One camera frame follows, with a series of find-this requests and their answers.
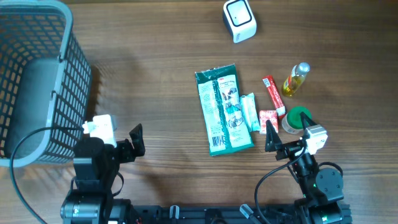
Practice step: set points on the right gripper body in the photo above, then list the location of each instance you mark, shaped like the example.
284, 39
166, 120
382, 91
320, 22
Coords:
288, 150

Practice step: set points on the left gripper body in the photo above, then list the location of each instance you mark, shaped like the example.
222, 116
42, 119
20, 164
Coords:
125, 154

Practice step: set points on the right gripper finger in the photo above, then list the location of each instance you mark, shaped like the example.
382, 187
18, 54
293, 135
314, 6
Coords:
306, 121
273, 142

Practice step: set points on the green lid white jar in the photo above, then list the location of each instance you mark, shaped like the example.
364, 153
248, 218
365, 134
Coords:
291, 122

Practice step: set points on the small red patterned box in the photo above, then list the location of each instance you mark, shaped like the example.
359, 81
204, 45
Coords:
264, 116

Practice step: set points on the red snack stick packet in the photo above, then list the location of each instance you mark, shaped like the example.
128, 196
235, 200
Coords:
275, 97

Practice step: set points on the light green wipes sachet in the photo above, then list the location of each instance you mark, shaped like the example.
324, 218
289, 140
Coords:
249, 112

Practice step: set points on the green 3M gloves package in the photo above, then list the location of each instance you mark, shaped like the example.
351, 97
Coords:
218, 91

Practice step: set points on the yellow liquid bottle silver cap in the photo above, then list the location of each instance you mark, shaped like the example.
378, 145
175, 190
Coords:
295, 79

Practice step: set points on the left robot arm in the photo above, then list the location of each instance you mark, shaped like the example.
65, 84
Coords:
96, 166

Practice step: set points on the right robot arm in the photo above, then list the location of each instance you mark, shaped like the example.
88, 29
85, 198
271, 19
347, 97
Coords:
321, 184

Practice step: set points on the white barcode scanner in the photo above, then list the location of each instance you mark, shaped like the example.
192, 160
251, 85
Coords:
239, 20

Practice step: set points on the dark grey mesh basket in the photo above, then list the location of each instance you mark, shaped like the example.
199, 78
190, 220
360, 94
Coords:
45, 83

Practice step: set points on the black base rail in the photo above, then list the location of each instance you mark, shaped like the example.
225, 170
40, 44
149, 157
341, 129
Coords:
279, 213

